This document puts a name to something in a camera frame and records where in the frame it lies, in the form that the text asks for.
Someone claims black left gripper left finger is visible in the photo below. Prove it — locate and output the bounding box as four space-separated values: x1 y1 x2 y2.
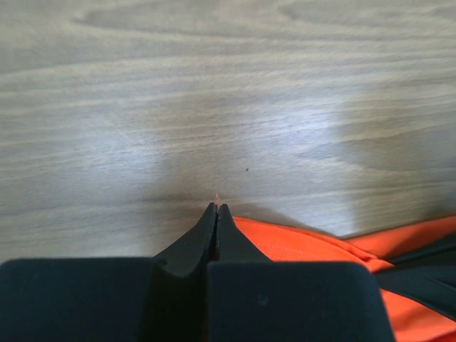
1 204 217 341

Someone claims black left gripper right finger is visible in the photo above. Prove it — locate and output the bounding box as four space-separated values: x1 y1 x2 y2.
207 204 395 341

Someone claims orange t shirt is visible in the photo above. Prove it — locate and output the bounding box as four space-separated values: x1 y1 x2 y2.
217 204 455 341

